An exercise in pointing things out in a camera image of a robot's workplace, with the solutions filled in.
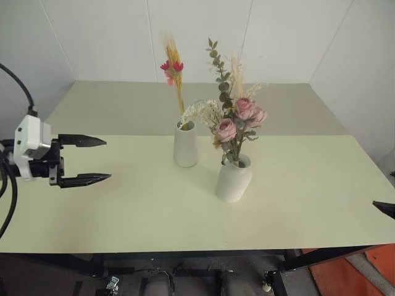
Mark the dark rounded shape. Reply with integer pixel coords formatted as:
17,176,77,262
144,271,174,296

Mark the tall tapered white vase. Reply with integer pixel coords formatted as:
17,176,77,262
173,119,199,168

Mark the orange panel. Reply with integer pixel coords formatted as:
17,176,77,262
307,245,395,296

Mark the short round white vase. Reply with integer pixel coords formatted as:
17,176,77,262
215,154,254,204

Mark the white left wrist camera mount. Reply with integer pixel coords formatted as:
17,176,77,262
13,115,52,183

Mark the wheat and red flower bouquet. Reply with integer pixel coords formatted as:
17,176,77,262
159,30,223,131

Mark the black table caster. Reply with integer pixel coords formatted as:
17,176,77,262
261,270,282,293

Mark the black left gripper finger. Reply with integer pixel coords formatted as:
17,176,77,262
58,173,112,190
58,134,108,149

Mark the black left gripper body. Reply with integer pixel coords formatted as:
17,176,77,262
28,138,66,187

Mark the black metal table frame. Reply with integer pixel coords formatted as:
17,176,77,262
0,244,387,280

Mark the pink rose eucalyptus bouquet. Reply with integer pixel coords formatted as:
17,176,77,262
206,37,269,167

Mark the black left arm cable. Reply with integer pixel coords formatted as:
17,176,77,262
0,62,40,117

